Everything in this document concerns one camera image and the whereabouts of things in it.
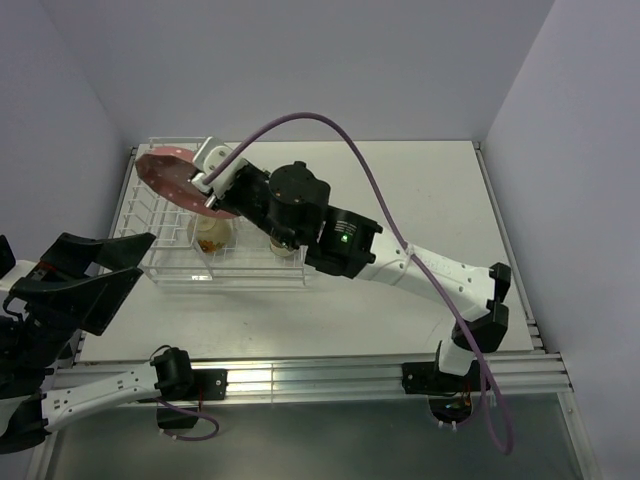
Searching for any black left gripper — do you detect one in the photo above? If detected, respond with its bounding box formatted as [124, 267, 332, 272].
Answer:
[11, 232, 157, 367]

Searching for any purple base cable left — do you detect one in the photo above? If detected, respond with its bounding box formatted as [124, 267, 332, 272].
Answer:
[159, 397, 221, 442]

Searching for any small steel cup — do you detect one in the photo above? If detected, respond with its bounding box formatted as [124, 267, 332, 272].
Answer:
[270, 239, 295, 258]

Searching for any white wire dish rack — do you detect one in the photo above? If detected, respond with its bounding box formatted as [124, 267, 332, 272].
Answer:
[112, 137, 307, 291]

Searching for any beige bowl with flower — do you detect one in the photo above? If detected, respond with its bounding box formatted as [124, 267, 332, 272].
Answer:
[187, 215, 232, 254]

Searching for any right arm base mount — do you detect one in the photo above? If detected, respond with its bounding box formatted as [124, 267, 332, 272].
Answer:
[401, 361, 491, 423]

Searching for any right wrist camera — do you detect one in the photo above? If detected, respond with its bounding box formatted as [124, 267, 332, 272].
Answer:
[189, 137, 248, 210]

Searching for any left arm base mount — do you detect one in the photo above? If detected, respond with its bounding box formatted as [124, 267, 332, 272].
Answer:
[156, 368, 228, 436]

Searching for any aluminium rail frame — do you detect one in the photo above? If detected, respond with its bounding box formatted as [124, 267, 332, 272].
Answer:
[29, 142, 574, 480]

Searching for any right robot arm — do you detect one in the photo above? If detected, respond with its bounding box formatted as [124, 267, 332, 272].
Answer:
[210, 159, 512, 390]

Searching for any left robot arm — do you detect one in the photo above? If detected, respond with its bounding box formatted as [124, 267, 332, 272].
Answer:
[1, 233, 195, 454]

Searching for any pink dotted plate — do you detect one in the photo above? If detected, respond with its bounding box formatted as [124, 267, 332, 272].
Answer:
[135, 146, 236, 219]

